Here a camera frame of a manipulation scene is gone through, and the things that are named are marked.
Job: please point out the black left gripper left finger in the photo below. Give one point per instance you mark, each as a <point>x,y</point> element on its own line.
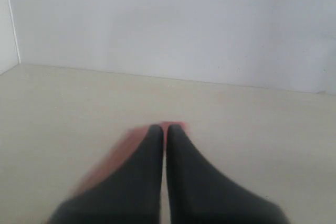
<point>131,194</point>

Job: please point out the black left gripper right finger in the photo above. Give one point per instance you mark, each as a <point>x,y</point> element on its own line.
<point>200,193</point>

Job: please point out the red flat object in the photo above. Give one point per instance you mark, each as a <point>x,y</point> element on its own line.
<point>113,160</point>

